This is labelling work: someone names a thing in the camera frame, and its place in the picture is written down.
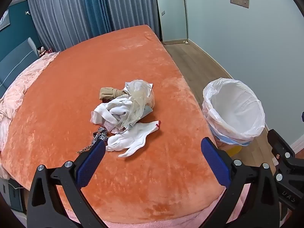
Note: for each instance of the clear plastic bag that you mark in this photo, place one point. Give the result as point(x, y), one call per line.
point(140, 90)

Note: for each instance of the white wall hook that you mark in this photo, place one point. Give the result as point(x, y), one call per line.
point(27, 12)

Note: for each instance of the pink quilt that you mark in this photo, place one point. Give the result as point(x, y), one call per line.
point(21, 87)

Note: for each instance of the teal curtain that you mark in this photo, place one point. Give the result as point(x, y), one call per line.
point(95, 4)

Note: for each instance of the grey bed base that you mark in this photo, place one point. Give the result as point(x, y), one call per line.
point(11, 199)

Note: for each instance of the trash bin with white liner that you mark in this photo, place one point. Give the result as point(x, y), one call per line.
point(237, 104)

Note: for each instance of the white sock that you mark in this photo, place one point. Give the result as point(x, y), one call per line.
point(118, 110)
point(99, 114)

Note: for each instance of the wall picture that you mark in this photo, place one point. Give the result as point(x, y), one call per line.
point(4, 21)

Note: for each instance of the orange plush blanket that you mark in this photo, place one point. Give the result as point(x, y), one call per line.
point(71, 87)

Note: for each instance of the tall standing mirror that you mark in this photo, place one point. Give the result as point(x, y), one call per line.
point(171, 11)

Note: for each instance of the teal padded headboard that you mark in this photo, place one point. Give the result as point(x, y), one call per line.
point(16, 59)

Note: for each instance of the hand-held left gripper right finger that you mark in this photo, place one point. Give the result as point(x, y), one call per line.
point(215, 163)

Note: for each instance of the tan stocking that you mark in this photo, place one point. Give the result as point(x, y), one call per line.
point(108, 93)

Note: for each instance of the white knit glove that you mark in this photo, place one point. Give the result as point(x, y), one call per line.
point(128, 140)

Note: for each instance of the leopard print hair band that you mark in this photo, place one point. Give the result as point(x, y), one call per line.
point(101, 133)

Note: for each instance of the yellow plastic item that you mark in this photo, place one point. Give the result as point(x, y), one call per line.
point(234, 150)

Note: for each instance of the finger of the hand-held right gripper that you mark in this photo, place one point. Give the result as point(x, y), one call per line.
point(277, 142)

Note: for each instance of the grey curtain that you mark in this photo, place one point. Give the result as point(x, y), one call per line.
point(54, 11)
point(130, 4)

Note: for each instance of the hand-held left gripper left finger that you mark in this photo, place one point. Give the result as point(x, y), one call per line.
point(93, 161)

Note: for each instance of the small stuffed toy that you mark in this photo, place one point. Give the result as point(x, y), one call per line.
point(42, 50)

